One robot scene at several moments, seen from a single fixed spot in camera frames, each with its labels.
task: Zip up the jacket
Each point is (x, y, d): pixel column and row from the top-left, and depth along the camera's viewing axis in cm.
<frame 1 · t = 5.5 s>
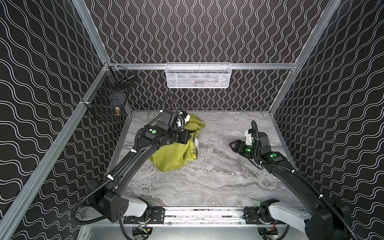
left hand: (195, 136, 73), fingers closed
right hand: (234, 146, 82), fingers open
lime green printed jacket: (170, 156, 81), point 15 cm above the table

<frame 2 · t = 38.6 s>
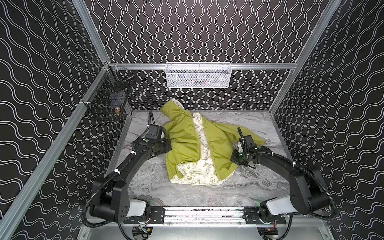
left hand: (174, 147, 85), fingers closed
right hand: (232, 159, 90), fingers closed
lime green printed jacket: (201, 151, 98), point 2 cm above the table

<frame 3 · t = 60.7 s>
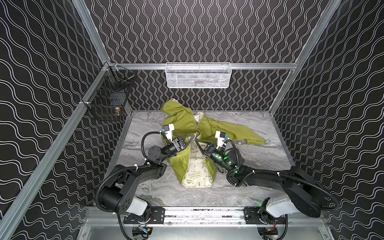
left hand: (197, 138, 68), fingers closed
right hand: (194, 143, 70), fingers closed
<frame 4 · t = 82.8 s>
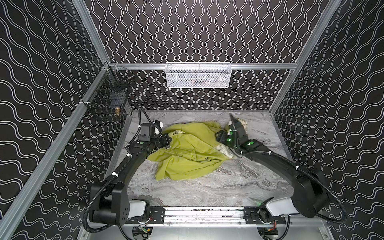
left hand: (176, 138, 84), fingers closed
right hand: (218, 136, 86), fingers open
lime green printed jacket: (192, 153, 95), point 5 cm above the table

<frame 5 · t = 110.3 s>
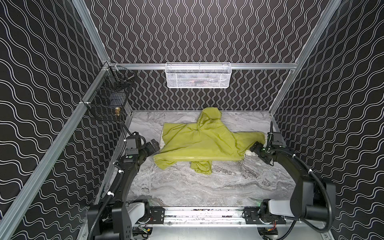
left hand: (156, 146, 85), fingers open
right hand: (257, 151, 89), fingers open
lime green printed jacket: (208, 140, 101), point 4 cm above the table

